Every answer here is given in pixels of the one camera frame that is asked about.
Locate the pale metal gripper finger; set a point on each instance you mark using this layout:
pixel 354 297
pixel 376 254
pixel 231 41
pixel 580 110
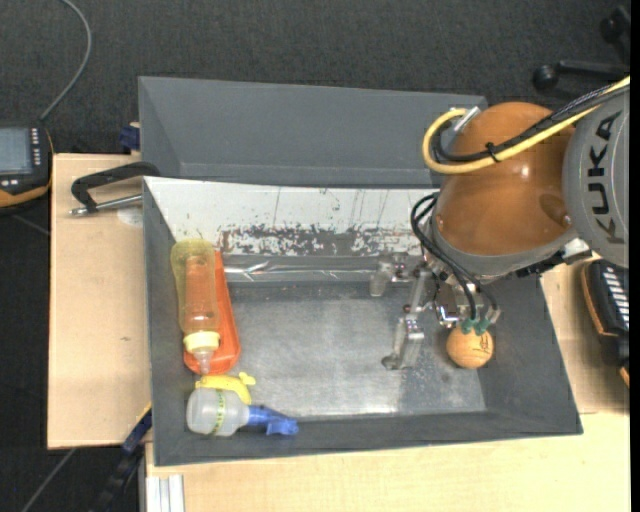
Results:
pixel 407 342
pixel 384 277

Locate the orange wooden ball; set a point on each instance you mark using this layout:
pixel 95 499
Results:
pixel 467 350

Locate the grey metal bin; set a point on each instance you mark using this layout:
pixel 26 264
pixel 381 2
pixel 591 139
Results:
pixel 325 350

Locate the orange flat oval block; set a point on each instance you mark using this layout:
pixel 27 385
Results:
pixel 230 330

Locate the yellow toy banana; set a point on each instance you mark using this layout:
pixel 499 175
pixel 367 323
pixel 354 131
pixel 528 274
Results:
pixel 226 384

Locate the yellow clear baby bottle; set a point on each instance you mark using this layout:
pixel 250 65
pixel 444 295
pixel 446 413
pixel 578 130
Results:
pixel 197 290

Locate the pale wood flat board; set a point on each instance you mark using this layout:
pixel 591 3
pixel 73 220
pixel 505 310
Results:
pixel 95 310

